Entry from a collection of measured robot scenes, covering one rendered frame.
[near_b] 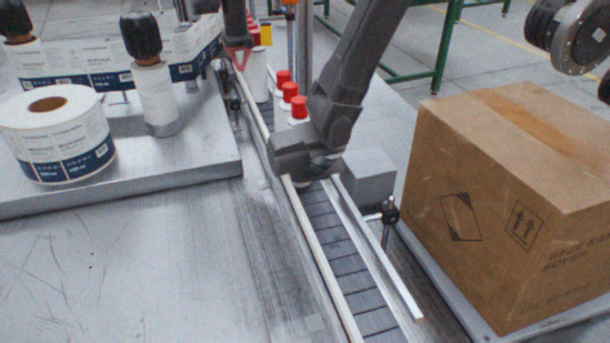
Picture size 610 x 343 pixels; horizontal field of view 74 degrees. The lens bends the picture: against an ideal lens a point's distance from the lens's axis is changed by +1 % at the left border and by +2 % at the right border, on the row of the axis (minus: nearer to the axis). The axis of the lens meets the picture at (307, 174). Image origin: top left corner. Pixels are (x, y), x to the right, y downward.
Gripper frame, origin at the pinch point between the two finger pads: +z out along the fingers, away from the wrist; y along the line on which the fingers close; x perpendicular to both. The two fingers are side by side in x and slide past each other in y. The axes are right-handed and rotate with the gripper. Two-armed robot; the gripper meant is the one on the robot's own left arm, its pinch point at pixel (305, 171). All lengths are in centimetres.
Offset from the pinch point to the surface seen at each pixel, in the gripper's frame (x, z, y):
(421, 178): 8.0, -13.9, -17.5
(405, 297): 25.6, -24.6, -3.3
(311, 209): 7.8, 0.7, 0.4
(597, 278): 30, -25, -35
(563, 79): -76, 174, -281
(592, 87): -62, 162, -291
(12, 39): -54, 27, 60
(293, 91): -15.7, -5.5, 0.1
